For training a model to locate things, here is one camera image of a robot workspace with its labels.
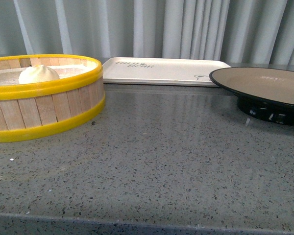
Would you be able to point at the white steamed bun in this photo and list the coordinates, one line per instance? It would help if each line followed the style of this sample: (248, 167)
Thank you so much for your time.
(38, 73)

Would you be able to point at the black rimmed tan plate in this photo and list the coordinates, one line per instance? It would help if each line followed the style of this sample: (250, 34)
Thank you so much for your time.
(263, 93)

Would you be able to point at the white bear print tray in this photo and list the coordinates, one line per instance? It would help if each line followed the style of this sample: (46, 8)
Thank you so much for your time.
(160, 71)

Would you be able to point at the yellow rimmed bamboo steamer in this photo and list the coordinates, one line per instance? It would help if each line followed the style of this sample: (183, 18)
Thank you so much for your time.
(42, 109)

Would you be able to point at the grey pleated curtain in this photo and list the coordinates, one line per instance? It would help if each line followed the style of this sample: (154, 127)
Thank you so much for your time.
(233, 31)

